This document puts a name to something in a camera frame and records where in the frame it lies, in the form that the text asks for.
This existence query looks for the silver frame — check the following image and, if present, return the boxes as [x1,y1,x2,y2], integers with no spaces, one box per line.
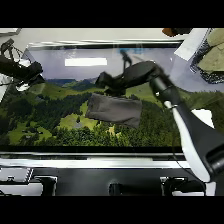
[0,151,224,197]

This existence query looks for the olive green garment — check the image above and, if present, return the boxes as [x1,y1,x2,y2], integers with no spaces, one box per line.
[198,28,224,73]

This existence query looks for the white garment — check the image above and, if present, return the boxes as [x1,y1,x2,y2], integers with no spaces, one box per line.
[173,28,210,62]
[191,108,215,130]

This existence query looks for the black cable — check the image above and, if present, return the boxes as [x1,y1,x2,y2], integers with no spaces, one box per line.
[170,104,208,188]

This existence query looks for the black patterned garment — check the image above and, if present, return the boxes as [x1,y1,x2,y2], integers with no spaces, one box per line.
[189,45,224,85]

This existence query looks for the brown clothes hanger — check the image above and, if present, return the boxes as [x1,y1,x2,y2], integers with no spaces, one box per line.
[161,28,193,38]

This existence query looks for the grey garment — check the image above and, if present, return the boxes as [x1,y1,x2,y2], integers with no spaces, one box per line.
[85,92,144,130]

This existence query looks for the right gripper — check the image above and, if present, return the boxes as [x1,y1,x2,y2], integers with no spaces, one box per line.
[95,71,130,97]

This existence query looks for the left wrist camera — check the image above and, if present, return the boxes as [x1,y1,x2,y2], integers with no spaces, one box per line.
[0,38,17,58]

